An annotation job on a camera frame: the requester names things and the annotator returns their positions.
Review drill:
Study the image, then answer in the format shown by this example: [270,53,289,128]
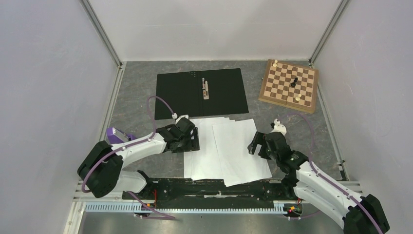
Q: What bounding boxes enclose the black blue file folder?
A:
[155,68,249,120]

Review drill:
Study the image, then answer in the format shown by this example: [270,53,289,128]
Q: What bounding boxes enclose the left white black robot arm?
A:
[77,116,200,199]

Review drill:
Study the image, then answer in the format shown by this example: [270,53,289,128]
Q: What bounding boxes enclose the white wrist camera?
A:
[171,113,189,123]
[270,118,287,136]

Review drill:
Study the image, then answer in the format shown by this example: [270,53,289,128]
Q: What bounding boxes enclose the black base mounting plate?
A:
[136,178,303,209]

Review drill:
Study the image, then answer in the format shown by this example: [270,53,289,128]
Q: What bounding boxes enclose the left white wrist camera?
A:
[171,113,189,123]

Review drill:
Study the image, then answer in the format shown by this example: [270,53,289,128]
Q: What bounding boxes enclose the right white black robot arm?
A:
[247,132,390,234]

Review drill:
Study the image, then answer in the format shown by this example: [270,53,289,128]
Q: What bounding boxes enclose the black chess piece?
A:
[290,77,299,88]

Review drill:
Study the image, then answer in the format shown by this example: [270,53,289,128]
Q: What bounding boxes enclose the purple stapler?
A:
[106,127,136,144]

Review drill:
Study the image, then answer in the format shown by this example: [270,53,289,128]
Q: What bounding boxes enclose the wooden chessboard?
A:
[259,59,319,114]

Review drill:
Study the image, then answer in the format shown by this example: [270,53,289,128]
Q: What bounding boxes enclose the white slotted cable duct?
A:
[85,202,287,215]

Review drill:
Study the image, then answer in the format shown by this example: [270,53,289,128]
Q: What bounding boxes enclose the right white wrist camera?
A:
[270,118,287,136]

